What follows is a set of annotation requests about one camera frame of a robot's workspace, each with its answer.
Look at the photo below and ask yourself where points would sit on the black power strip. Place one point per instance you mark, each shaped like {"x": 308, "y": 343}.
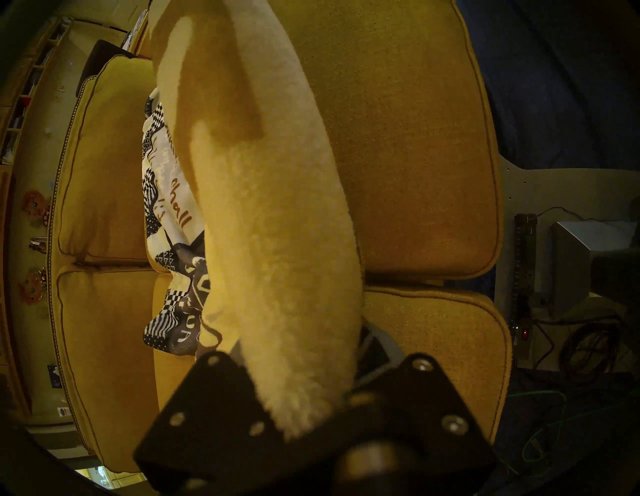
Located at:
{"x": 525, "y": 280}

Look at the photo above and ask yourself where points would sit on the white lotion bottle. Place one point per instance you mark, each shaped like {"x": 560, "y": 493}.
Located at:
{"x": 64, "y": 411}

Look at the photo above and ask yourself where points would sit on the printed scripture fleece blanket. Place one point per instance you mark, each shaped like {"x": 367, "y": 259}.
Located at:
{"x": 270, "y": 225}

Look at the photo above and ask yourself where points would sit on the wooden cubby shelf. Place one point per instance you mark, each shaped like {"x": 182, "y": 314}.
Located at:
{"x": 22, "y": 100}

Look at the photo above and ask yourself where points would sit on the cartoon pig wall decoration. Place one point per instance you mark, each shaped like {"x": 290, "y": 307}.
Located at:
{"x": 35, "y": 206}
{"x": 32, "y": 286}

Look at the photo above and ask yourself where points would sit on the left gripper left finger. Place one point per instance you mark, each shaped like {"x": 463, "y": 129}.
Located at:
{"x": 215, "y": 430}

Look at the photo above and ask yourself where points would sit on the mustard fabric loveseat sofa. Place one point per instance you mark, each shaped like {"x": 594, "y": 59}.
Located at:
{"x": 415, "y": 150}

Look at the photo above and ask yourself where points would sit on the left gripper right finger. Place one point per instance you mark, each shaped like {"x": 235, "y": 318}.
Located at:
{"x": 425, "y": 415}

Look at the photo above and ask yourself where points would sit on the grey metal base box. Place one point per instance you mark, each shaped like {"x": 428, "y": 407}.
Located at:
{"x": 575, "y": 260}

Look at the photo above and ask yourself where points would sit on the dark standing picture frame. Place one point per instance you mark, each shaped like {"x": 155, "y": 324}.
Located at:
{"x": 54, "y": 376}

